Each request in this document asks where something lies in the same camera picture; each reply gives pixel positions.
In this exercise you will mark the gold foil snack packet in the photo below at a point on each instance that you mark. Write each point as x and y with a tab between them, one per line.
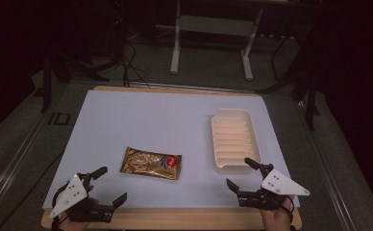
149	164

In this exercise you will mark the metal floor rail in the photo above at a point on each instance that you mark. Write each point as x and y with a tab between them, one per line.
11	166
328	166

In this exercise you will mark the black tripod stand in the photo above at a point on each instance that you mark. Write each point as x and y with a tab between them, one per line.
309	96
51	67

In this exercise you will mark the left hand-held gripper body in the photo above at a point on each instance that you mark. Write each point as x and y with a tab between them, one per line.
74	192

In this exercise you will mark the pale blue table mat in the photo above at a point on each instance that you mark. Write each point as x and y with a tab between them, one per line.
162	122

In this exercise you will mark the white metal desk frame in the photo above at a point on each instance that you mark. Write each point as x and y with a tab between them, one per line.
213	25

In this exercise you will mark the white ribbed plastic tray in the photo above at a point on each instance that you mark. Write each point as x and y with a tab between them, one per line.
234	138

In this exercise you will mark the person's left hand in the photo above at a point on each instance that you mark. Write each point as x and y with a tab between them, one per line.
72	226

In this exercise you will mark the person's right hand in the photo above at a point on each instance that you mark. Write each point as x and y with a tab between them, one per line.
277	219

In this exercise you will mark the wooden table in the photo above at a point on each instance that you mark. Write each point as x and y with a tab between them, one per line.
181	219

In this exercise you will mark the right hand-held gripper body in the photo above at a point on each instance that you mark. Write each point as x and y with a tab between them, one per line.
280	186

